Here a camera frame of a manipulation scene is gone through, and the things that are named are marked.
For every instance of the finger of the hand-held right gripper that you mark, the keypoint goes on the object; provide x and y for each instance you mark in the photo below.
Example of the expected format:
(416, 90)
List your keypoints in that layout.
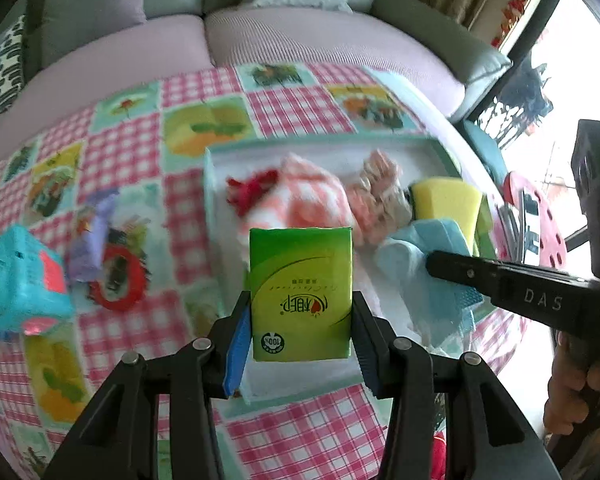
(480, 275)

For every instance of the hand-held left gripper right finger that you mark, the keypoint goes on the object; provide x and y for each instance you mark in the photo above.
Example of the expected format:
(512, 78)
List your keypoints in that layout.
(365, 355)

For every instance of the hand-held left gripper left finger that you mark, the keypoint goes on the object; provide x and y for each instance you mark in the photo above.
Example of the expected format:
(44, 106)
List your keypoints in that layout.
(237, 355)

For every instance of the green cloth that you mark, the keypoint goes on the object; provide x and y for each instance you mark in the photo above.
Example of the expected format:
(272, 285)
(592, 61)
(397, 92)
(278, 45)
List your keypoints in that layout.
(486, 230)

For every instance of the blue face mask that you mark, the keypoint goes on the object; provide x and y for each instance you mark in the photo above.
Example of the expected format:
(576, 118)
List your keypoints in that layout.
(440, 232)

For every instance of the white tray with teal rim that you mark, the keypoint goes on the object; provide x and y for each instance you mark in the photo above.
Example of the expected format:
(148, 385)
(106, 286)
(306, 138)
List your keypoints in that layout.
(300, 375)

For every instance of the yellow sponge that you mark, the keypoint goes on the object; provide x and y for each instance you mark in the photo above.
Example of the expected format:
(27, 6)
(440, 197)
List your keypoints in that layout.
(445, 200)

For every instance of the green tissue pack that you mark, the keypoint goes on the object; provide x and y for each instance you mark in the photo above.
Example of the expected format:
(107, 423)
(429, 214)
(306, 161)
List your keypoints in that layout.
(300, 295)

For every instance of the pink and white cloth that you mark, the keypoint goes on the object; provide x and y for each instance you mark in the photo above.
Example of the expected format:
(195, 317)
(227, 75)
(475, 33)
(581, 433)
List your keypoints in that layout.
(380, 195)

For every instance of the red yarn item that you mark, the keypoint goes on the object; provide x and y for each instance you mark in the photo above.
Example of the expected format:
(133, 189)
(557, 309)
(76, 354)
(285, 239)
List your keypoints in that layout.
(250, 192)

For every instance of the orange and white towel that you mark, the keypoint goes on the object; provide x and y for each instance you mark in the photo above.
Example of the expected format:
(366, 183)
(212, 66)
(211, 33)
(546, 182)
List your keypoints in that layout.
(310, 200)

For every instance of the person's right hand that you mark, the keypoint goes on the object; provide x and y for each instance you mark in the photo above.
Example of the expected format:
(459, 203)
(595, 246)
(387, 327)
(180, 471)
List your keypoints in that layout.
(567, 390)

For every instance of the pink round stool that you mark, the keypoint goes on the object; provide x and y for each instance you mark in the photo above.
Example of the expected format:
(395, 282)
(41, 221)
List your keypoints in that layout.
(550, 240)

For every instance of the purple wrapper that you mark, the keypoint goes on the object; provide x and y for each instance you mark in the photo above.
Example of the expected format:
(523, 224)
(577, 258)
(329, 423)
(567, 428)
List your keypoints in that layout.
(92, 245)

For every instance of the grey sofa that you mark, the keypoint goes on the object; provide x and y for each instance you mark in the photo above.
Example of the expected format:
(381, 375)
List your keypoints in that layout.
(480, 55)

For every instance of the pink checkered tablecloth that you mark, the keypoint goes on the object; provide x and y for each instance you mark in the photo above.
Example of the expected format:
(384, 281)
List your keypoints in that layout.
(125, 150)

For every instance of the teal plastic toy box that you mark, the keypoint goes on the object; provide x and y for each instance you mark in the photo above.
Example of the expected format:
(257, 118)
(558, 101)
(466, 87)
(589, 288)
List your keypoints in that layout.
(15, 275)

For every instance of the pink sofa cover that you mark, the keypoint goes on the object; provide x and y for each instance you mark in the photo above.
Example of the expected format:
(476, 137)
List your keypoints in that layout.
(280, 40)

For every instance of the black and white patterned cushion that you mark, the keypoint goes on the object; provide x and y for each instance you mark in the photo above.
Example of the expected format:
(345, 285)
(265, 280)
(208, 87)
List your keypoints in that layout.
(2, 65)

